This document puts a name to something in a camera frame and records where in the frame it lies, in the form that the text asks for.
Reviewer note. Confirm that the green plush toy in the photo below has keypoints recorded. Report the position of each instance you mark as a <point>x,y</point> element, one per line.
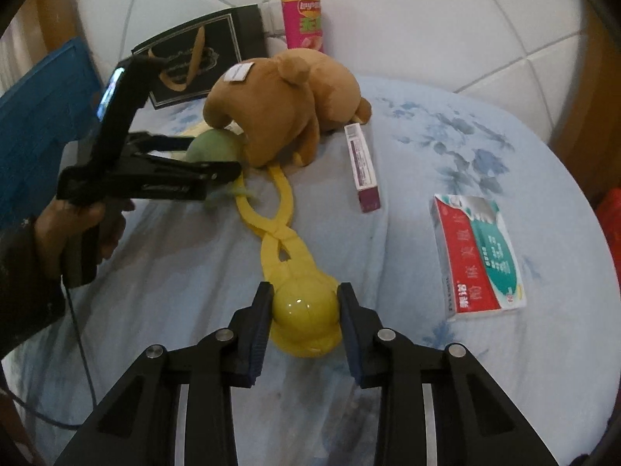
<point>213,148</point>

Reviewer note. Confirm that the red bag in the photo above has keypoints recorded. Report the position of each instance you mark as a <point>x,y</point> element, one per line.
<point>612,228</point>

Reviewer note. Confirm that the person's left forearm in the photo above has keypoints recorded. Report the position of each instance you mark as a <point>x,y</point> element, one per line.
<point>24,291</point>

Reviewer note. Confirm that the small pink white box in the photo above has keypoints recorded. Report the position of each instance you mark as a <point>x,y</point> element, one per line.
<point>361,165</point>

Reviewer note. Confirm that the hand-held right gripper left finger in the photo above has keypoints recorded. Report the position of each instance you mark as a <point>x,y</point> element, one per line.
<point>257,335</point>

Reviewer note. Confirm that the person's left hand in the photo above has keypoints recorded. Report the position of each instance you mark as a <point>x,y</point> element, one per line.
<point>53,223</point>

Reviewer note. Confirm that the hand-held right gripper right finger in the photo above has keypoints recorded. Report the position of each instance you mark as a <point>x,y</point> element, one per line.
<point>356,340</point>

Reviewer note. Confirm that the blue plastic crate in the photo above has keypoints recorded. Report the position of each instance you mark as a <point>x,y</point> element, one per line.
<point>39,131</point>

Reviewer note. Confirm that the brown bear plush toy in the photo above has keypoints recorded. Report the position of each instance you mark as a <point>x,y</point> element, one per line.
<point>281,107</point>

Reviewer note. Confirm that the yellow snowball clamp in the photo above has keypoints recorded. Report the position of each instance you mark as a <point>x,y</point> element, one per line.
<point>301,310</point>

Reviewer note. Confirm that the black gift box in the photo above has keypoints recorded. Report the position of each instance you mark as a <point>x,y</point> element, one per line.
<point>228,34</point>

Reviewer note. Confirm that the pink chips can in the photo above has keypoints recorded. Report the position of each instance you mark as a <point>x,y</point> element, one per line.
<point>303,14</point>

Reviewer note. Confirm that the red green white box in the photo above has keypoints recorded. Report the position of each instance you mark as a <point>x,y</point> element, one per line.
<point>473,252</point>

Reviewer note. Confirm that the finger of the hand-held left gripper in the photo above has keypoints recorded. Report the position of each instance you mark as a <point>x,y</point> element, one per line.
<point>160,141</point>
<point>170,177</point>

